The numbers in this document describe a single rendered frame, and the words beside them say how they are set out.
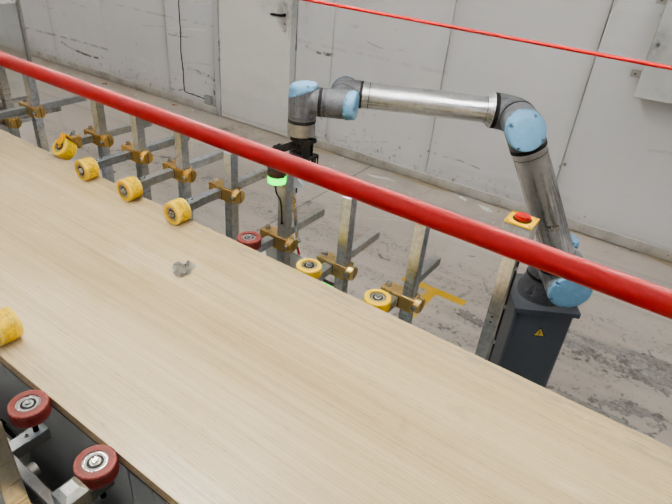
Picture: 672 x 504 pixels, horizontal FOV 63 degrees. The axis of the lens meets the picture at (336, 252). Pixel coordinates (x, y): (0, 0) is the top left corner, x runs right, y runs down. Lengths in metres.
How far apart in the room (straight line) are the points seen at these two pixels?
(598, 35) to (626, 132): 0.64
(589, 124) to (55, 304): 3.45
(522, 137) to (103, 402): 1.34
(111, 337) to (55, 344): 0.13
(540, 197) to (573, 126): 2.31
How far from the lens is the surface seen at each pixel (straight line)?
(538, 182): 1.85
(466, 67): 4.29
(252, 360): 1.36
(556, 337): 2.38
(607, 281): 0.18
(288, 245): 1.88
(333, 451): 1.19
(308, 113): 1.75
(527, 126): 1.77
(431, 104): 1.87
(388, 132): 4.66
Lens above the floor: 1.83
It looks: 32 degrees down
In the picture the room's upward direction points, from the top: 5 degrees clockwise
